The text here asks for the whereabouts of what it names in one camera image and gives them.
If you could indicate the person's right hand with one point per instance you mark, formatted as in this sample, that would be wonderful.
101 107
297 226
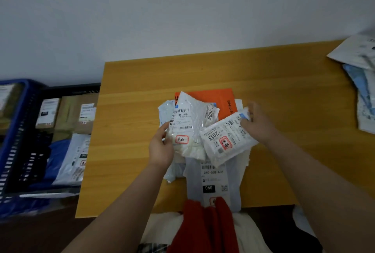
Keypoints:
260 125

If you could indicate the person's left hand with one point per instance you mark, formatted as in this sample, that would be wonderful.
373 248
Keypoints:
159 150

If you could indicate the person's right thumb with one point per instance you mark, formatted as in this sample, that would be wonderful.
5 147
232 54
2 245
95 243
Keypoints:
245 125

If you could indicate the person's left thumb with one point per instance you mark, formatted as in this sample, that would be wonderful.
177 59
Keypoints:
164 131

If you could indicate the white parcel with tall label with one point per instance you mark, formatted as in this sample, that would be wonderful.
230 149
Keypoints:
186 128

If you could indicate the white parcel red stamp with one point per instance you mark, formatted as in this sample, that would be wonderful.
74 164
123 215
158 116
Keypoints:
224 141

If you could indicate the person's left forearm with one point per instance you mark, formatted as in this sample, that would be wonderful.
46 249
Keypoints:
123 211

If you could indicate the person's right forearm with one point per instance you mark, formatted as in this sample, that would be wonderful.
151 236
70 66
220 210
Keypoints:
319 191

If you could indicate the pale blue-white parcel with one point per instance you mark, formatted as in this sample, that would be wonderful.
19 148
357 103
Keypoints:
165 110

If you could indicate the clear bagged parcel white label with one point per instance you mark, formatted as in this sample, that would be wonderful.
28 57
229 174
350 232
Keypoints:
210 113

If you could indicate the orange parcel bag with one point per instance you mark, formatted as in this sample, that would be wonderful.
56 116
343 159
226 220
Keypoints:
215 102

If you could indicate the white crumpled parcel bag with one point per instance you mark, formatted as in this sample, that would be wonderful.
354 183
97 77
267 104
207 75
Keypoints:
173 172

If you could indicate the grey parcel with black label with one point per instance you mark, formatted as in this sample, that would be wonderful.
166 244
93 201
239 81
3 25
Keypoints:
215 181

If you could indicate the large brown cardboard box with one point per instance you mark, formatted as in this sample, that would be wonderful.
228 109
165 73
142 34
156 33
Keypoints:
79 115

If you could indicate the white parcel bag with label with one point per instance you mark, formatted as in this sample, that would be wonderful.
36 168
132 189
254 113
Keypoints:
74 159

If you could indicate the white shirt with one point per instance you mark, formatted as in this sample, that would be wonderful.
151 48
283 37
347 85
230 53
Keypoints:
164 229

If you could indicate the red scarf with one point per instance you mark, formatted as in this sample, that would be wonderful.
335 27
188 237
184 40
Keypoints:
205 228

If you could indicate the blue plastic parcel bag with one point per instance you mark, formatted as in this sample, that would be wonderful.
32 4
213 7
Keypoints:
54 160

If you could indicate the plaid garment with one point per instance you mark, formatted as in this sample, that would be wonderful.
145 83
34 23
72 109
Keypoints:
152 248

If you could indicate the small brown cardboard box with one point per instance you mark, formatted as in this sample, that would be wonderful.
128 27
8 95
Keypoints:
47 113

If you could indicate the light blue mailer bag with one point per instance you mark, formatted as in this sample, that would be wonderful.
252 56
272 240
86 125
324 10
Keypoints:
359 82

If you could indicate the white printed mailer bag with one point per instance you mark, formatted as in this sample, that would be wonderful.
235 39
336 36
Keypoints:
366 116

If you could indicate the black plastic crate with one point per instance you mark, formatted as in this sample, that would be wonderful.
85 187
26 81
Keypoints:
35 150

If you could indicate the blue plastic basket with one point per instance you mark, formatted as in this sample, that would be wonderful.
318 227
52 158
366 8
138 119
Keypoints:
14 132

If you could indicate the brown box in basket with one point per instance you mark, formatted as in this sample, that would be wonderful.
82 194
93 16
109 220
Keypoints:
8 102

